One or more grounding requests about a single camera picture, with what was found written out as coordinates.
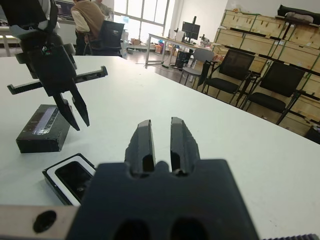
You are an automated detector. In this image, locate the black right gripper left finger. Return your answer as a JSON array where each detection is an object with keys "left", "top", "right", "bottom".
[{"left": 124, "top": 119, "right": 158, "bottom": 176}]

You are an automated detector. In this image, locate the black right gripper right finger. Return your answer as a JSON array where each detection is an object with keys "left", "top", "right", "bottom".
[{"left": 169, "top": 116, "right": 201, "bottom": 176}]

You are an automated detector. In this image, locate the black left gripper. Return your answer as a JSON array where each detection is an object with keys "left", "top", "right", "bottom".
[{"left": 6, "top": 36, "right": 110, "bottom": 132}]

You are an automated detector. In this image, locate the black box lid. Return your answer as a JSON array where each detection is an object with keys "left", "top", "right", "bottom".
[{"left": 15, "top": 104, "right": 74, "bottom": 154}]

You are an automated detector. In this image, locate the black box base white insert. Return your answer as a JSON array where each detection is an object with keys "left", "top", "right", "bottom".
[{"left": 41, "top": 153, "right": 97, "bottom": 207}]

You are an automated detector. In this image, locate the black office swivel chair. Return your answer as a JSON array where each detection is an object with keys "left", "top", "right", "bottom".
[{"left": 90, "top": 20, "right": 126, "bottom": 57}]

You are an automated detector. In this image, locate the black computer tower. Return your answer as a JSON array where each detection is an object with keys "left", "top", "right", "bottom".
[{"left": 175, "top": 49, "right": 193, "bottom": 69}]

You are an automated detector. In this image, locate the person in brown vest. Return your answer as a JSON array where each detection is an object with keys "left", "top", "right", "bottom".
[{"left": 70, "top": 0, "right": 106, "bottom": 56}]

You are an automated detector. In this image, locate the grey plastic chair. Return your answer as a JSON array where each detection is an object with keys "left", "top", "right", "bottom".
[{"left": 179, "top": 47, "right": 216, "bottom": 85}]

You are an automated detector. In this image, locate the black mesh chair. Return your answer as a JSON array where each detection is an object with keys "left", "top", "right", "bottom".
[
  {"left": 196, "top": 48, "right": 256, "bottom": 106},
  {"left": 243, "top": 61, "right": 308, "bottom": 126}
]

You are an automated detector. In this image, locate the dark laptop screen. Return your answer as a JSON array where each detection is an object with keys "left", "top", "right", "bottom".
[{"left": 55, "top": 0, "right": 76, "bottom": 19}]

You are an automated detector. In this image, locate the person in grey top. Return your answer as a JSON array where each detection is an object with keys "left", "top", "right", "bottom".
[{"left": 94, "top": 0, "right": 115, "bottom": 20}]

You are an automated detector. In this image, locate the wooden shipping crate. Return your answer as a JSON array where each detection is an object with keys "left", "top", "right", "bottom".
[
  {"left": 271, "top": 39, "right": 320, "bottom": 66},
  {"left": 251, "top": 14, "right": 292, "bottom": 39},
  {"left": 287, "top": 22, "right": 320, "bottom": 50},
  {"left": 214, "top": 27, "right": 247, "bottom": 50},
  {"left": 221, "top": 9, "right": 259, "bottom": 32},
  {"left": 241, "top": 33, "right": 279, "bottom": 58}
]

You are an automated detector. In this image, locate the black computer monitor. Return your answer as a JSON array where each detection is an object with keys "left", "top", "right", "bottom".
[{"left": 181, "top": 16, "right": 202, "bottom": 44}]

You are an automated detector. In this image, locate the large framed window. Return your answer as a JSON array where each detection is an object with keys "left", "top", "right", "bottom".
[{"left": 113, "top": 0, "right": 177, "bottom": 45}]

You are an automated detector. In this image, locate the black trash bin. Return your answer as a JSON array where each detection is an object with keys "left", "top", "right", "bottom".
[{"left": 304, "top": 124, "right": 320, "bottom": 145}]

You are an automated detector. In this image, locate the long black bag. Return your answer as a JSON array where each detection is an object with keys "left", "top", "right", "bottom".
[{"left": 277, "top": 4, "right": 320, "bottom": 25}]

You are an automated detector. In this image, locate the white desk metal frame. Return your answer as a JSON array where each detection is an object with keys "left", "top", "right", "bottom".
[{"left": 145, "top": 32, "right": 201, "bottom": 67}]

